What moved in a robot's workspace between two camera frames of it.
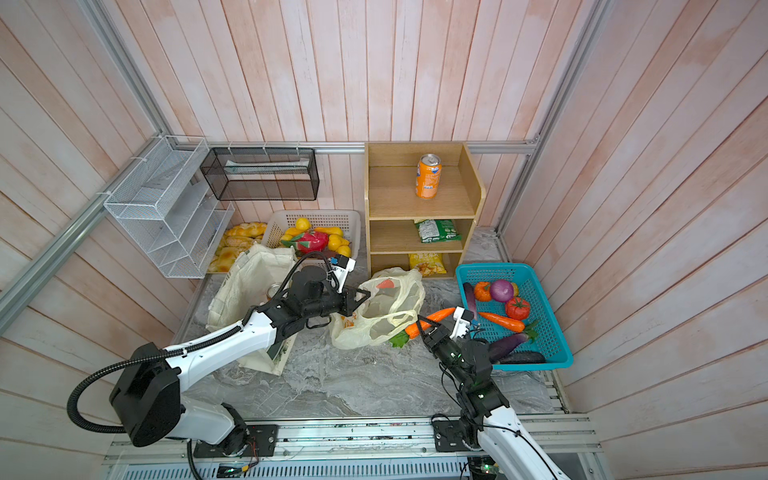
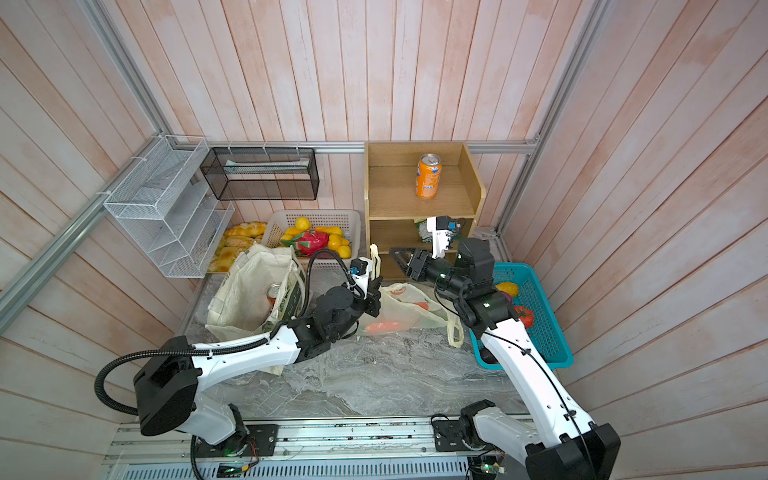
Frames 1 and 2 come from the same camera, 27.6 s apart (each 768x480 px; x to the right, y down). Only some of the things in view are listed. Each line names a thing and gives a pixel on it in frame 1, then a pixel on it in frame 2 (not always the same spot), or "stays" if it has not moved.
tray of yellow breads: [236, 240] stays
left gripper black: [345, 295] to [373, 297]
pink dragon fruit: [313, 242] stays
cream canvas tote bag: [244, 275] stays
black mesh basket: [262, 174] stays
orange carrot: [413, 330] to [382, 327]
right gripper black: [436, 338] to [420, 264]
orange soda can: [428, 175] stays
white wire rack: [166, 205] stays
